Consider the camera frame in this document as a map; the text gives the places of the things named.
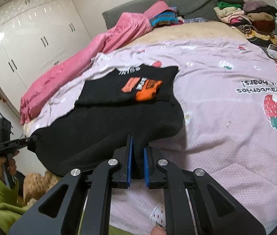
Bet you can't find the grey quilted headboard cover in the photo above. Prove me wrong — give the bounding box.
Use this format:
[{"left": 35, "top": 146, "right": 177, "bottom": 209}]
[{"left": 102, "top": 0, "right": 221, "bottom": 30}]

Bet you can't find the person's left hand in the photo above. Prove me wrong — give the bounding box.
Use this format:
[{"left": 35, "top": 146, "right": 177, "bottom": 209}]
[{"left": 0, "top": 150, "right": 20, "bottom": 177}]

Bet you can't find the pink plush blanket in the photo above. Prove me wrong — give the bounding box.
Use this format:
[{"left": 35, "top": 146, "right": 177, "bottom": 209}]
[{"left": 19, "top": 0, "right": 171, "bottom": 125}]

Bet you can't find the beige bed sheet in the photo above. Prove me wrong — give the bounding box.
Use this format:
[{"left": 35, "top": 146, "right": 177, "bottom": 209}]
[{"left": 126, "top": 21, "right": 249, "bottom": 50}]

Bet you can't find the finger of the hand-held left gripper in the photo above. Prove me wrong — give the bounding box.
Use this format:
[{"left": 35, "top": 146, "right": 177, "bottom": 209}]
[{"left": 18, "top": 135, "right": 38, "bottom": 148}]

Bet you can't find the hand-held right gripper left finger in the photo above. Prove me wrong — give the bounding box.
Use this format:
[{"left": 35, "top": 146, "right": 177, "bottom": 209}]
[{"left": 8, "top": 135, "right": 134, "bottom": 235}]

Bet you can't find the pink strawberry printed quilt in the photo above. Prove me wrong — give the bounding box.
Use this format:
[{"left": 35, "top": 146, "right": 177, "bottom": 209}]
[{"left": 22, "top": 38, "right": 277, "bottom": 235}]

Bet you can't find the white wardrobe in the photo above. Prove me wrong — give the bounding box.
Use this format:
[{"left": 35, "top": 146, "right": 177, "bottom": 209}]
[{"left": 0, "top": 0, "right": 92, "bottom": 113}]

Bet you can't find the teal striped cloth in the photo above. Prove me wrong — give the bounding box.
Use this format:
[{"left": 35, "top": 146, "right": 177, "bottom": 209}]
[{"left": 149, "top": 9, "right": 184, "bottom": 28}]

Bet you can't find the brown plush teddy bear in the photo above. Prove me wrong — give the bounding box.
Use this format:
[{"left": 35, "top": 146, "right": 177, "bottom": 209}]
[{"left": 23, "top": 171, "right": 58, "bottom": 207}]

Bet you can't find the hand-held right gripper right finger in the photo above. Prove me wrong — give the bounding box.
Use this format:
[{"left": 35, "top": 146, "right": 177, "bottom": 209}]
[{"left": 143, "top": 144, "right": 266, "bottom": 235}]

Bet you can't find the person's right hand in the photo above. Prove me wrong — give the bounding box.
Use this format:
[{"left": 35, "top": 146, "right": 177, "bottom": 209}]
[{"left": 151, "top": 226, "right": 167, "bottom": 235}]

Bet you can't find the pile of folded clothes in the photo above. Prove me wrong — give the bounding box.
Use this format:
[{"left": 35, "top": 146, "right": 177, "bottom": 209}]
[{"left": 213, "top": 0, "right": 277, "bottom": 48}]

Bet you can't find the black sweater with orange cuffs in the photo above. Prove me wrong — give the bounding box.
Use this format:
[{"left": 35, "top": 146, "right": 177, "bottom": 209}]
[{"left": 27, "top": 64, "right": 184, "bottom": 180}]

